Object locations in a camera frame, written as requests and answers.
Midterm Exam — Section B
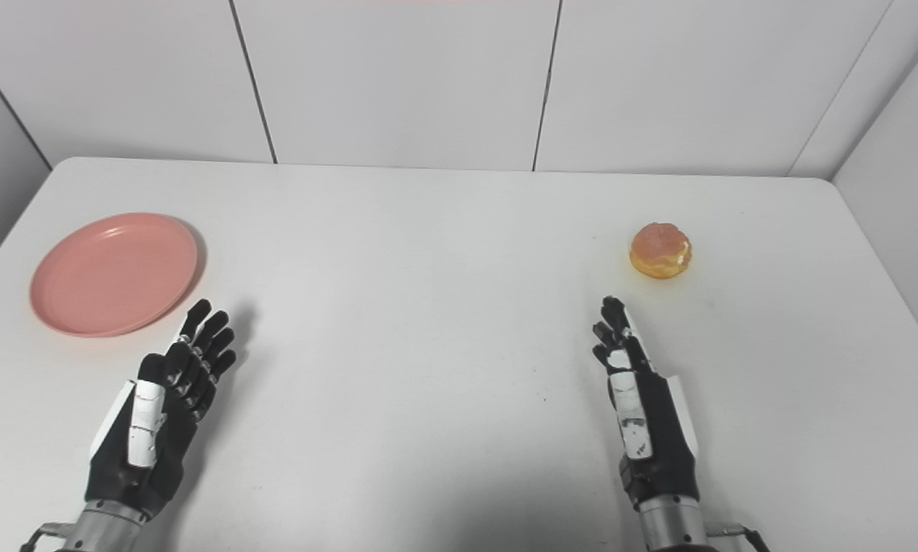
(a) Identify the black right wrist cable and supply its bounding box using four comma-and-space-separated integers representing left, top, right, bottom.
706, 522, 771, 552

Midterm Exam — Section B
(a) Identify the pink round plate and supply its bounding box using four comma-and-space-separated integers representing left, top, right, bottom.
30, 213, 199, 339

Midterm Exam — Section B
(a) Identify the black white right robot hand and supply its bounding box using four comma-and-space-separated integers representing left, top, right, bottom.
591, 296, 702, 511

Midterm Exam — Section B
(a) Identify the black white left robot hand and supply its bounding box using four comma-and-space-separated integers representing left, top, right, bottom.
84, 298, 239, 523

